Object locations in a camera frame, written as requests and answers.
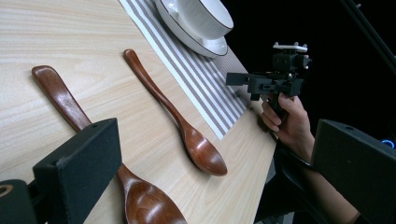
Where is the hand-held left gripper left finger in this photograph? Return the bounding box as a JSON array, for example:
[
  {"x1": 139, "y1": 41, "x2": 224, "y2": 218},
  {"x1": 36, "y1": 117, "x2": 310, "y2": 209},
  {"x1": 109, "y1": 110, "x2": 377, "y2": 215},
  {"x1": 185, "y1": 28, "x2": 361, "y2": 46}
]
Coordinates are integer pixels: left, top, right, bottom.
[{"x1": 32, "y1": 118, "x2": 123, "y2": 224}]

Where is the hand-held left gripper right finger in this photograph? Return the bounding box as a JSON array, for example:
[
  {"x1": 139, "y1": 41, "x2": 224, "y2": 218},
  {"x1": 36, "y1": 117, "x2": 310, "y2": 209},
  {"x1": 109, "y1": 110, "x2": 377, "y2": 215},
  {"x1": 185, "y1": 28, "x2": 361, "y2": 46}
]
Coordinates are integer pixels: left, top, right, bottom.
[{"x1": 310, "y1": 119, "x2": 396, "y2": 224}]

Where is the large brown wooden spoon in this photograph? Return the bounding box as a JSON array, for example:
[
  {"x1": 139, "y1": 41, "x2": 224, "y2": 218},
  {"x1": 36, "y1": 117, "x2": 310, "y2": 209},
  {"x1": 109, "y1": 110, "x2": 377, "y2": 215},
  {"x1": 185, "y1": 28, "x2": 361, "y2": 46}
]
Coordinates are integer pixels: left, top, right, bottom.
[{"x1": 31, "y1": 64, "x2": 189, "y2": 224}]

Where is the grey white striped placemat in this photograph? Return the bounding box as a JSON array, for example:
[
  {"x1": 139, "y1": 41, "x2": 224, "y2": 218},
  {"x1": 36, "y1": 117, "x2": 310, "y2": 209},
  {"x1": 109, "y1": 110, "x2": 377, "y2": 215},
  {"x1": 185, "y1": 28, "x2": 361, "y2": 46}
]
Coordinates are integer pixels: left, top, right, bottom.
[{"x1": 118, "y1": 0, "x2": 254, "y2": 141}]

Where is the white plate with dark rim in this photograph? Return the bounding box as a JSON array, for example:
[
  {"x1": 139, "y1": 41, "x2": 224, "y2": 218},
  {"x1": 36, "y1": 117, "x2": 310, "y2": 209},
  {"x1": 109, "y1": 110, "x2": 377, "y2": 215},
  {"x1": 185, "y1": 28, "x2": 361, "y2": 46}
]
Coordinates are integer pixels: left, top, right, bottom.
[{"x1": 153, "y1": 0, "x2": 230, "y2": 59}]

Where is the black wristband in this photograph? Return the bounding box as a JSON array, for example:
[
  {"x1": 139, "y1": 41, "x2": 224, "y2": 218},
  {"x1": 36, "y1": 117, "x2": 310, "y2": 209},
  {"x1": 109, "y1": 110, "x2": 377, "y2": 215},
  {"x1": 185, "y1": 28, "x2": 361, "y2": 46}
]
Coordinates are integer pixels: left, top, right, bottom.
[{"x1": 275, "y1": 140, "x2": 314, "y2": 171}]

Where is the white bowl with dark rim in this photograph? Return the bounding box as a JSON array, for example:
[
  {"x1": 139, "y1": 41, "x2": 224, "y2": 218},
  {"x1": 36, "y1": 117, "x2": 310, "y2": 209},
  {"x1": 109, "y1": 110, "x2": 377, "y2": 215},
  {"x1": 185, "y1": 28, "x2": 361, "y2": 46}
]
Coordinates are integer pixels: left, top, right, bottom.
[{"x1": 175, "y1": 0, "x2": 234, "y2": 41}]

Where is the small brown wooden spoon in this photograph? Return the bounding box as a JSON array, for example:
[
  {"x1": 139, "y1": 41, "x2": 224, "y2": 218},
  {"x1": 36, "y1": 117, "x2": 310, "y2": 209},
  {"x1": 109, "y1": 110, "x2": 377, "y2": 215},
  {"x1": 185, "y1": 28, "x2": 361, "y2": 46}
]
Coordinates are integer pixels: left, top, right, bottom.
[{"x1": 122, "y1": 49, "x2": 229, "y2": 177}]

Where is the dark metal stand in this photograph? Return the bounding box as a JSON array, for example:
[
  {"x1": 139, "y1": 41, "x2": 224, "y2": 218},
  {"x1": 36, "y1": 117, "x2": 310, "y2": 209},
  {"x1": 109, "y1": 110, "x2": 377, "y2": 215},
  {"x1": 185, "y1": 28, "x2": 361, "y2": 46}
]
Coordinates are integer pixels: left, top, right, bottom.
[{"x1": 339, "y1": 0, "x2": 396, "y2": 76}]

